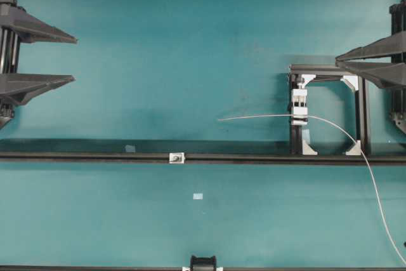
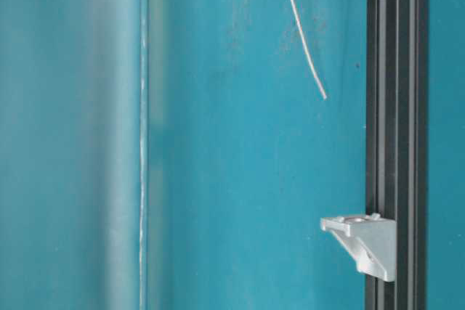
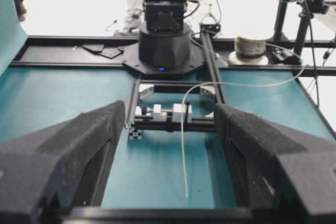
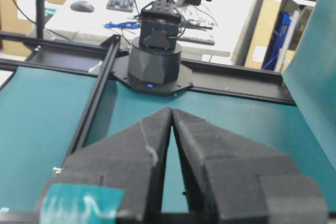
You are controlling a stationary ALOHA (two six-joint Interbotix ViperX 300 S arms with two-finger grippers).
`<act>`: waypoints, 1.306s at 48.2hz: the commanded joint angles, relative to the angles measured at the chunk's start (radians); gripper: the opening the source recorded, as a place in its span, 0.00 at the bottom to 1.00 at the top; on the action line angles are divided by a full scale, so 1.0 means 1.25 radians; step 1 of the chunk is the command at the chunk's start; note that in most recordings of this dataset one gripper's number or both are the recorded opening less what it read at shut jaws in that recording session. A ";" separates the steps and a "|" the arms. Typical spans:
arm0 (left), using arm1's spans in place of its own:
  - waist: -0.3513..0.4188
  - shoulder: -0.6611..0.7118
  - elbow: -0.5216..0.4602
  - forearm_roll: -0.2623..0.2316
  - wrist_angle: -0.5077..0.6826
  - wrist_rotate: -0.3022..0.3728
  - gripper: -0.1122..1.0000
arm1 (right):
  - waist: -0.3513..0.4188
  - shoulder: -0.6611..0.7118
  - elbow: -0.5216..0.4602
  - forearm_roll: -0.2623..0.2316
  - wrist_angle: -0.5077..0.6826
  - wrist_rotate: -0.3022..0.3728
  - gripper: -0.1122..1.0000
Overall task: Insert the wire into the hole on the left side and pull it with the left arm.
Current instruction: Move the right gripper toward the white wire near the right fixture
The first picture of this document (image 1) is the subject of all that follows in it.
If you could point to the black table front edge rail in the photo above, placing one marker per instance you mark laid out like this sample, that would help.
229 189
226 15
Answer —
33 267

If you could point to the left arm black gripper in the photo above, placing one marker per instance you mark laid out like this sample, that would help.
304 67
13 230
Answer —
18 89

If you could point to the black spool at table edge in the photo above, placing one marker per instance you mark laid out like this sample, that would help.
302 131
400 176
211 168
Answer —
203 263

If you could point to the blue tape patch on table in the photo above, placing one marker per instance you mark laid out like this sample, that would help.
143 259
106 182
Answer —
197 196

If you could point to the black square aluminium frame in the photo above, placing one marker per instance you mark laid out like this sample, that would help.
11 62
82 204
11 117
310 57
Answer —
338 112

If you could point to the long black aluminium rail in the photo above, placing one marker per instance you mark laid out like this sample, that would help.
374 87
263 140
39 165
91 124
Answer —
340 160

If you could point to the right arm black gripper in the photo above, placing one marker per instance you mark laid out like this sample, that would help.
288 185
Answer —
383 75

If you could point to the blue tape patch near rail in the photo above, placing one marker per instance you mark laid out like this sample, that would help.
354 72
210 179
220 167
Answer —
130 148

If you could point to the white bracket with hole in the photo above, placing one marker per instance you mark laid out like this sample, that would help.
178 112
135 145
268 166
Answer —
176 158

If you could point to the white wire clamp block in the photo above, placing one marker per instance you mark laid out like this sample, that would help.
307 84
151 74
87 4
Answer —
298 107

